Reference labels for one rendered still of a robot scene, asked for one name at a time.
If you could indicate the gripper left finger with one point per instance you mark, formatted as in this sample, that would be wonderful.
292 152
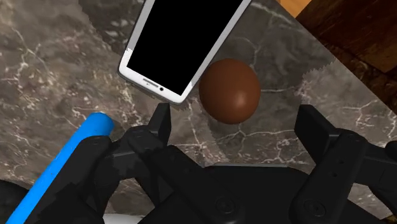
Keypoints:
145 155

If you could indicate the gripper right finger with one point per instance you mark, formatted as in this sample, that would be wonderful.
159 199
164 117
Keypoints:
338 161

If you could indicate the blue cylindrical stick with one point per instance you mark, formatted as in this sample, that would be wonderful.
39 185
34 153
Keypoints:
59 169

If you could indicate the brown egg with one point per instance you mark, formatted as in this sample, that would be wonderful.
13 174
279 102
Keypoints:
229 91

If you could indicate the white smartphone with black screen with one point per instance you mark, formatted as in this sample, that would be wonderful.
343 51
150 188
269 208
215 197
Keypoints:
178 43

